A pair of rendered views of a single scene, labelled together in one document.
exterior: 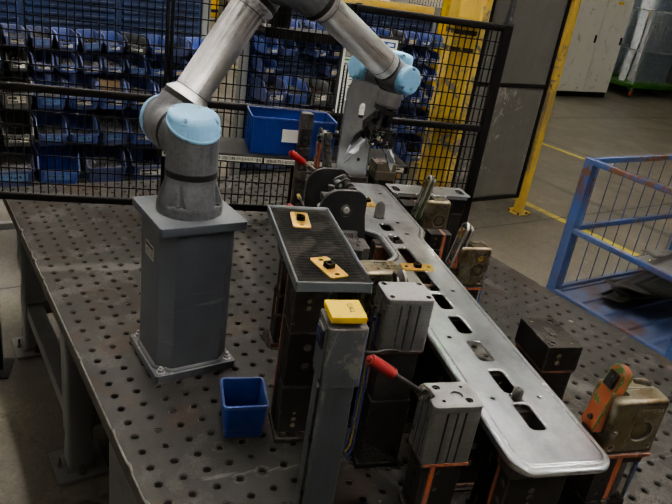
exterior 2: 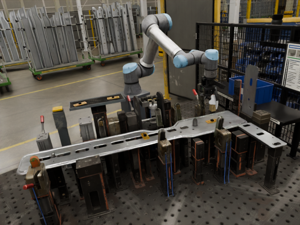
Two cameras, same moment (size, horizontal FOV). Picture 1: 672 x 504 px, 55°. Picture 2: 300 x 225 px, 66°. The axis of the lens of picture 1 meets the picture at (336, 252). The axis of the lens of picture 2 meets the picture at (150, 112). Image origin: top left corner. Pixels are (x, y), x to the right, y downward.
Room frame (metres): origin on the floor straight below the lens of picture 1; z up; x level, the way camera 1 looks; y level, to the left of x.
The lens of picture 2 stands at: (1.55, -1.45, 1.70)
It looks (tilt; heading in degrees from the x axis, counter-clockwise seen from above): 23 degrees down; 91
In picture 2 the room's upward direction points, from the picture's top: 5 degrees counter-clockwise
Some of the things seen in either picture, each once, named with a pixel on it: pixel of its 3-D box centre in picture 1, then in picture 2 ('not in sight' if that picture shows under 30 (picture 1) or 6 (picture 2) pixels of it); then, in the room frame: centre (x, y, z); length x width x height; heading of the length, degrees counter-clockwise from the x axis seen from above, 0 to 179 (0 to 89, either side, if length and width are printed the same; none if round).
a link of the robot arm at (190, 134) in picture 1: (191, 138); (131, 72); (1.41, 0.36, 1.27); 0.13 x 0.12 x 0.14; 38
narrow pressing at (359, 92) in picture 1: (357, 128); (249, 90); (2.20, -0.01, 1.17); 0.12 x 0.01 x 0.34; 107
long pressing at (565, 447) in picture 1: (422, 272); (142, 138); (1.48, -0.22, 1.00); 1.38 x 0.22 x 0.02; 17
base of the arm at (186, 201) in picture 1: (190, 188); (131, 86); (1.40, 0.35, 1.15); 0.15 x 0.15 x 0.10
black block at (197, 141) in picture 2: (429, 275); (198, 161); (1.80, -0.29, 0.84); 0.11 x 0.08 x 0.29; 107
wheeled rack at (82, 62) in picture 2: not in sight; (57, 46); (-1.37, 6.38, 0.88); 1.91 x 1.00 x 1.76; 33
